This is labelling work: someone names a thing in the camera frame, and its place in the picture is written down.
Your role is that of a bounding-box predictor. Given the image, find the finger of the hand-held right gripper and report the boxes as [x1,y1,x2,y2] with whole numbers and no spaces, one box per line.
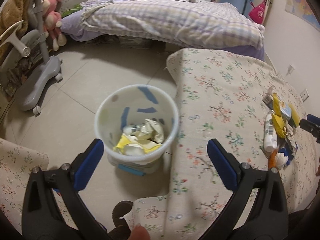
[299,114,320,143]

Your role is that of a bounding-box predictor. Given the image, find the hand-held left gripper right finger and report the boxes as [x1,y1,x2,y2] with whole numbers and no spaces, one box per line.
[207,138,290,240]

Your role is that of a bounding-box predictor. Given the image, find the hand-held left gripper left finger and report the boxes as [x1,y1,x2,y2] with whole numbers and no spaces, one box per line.
[21,138,108,240]

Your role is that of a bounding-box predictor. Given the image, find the silver blue wrapper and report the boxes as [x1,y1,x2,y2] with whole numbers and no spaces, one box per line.
[284,130,298,161]

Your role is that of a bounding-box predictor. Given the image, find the light blue milk carton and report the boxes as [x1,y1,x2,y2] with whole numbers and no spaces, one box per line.
[279,104,293,118]

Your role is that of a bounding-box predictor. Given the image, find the white plastic bottle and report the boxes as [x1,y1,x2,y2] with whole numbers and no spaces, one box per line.
[263,113,278,153]

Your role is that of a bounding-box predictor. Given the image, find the yellow white wrapper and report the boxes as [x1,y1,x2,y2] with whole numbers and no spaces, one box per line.
[112,134,163,156]

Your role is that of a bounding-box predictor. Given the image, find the white tissue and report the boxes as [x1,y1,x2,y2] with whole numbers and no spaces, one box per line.
[274,152,291,167]

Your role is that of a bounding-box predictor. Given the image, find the orange wrapper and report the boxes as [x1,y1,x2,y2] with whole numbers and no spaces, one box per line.
[268,149,278,168]

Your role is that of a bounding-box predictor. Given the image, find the grey small packet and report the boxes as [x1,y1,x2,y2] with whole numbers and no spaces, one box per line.
[262,94,275,110]

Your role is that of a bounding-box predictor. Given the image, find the white plastic trash bin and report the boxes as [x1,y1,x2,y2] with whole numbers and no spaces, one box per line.
[94,84,180,177]

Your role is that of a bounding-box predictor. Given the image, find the white paper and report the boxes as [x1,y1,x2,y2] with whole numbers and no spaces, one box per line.
[122,118,166,143]

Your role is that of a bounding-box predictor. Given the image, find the person's left hand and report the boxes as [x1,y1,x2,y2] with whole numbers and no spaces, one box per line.
[130,225,150,240]

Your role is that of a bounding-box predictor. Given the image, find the dark brown curved object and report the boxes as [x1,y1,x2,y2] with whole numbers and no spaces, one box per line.
[112,200,134,240]

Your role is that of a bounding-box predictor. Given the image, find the floral tablecloth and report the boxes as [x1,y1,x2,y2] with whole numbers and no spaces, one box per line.
[130,47,320,240]

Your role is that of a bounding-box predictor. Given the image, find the floral fabric cover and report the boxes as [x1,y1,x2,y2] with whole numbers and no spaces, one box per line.
[0,137,75,230]

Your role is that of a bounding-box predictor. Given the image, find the grey study chair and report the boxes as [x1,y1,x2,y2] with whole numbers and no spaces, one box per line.
[0,0,63,116]

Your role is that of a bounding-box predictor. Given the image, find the pink bag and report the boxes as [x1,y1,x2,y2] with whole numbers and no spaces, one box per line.
[248,1,266,25]

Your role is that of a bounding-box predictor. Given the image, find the boxes under bed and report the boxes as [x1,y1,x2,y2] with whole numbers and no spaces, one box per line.
[117,35,153,50]

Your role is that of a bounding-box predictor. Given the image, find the pink plush monkey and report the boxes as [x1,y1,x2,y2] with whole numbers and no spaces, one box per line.
[41,0,68,52]

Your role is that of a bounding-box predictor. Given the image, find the plaid quilt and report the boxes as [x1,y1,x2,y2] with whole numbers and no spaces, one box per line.
[80,0,266,50]

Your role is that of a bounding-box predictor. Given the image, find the green plush toy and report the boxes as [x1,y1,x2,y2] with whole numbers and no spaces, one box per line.
[62,3,83,18]

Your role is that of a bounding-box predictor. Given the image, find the brown fuzzy blanket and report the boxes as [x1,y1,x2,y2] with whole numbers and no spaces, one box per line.
[0,0,53,46]

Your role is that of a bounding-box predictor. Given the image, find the wall map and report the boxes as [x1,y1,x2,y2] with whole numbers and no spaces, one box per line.
[284,0,320,29]

